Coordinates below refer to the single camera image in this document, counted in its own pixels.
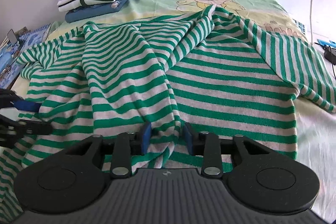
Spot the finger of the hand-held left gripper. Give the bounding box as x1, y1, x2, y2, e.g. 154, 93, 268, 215
0, 114, 53, 148
0, 90, 40, 111

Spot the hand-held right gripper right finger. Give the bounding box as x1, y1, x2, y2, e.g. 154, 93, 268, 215
183, 123, 271, 178

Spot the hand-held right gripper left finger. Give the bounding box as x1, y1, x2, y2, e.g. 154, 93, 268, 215
64, 123, 153, 179

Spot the green striped shirt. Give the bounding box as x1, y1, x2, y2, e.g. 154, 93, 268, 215
0, 5, 336, 223

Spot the light blue case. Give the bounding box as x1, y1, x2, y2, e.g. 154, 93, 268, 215
0, 52, 13, 68

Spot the blue patterned cloth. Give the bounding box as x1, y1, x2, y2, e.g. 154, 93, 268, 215
0, 24, 51, 90

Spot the small standing mirror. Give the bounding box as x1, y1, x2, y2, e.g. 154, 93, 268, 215
8, 29, 19, 45

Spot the blue folded garment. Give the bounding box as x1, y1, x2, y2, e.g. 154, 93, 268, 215
65, 0, 135, 24

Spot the yellow green printed bed sheet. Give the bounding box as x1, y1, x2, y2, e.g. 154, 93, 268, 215
10, 0, 336, 222

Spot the white power strip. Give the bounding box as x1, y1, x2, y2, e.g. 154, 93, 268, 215
292, 18, 307, 36

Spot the black power adapter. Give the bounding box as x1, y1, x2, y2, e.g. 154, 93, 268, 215
323, 46, 336, 65

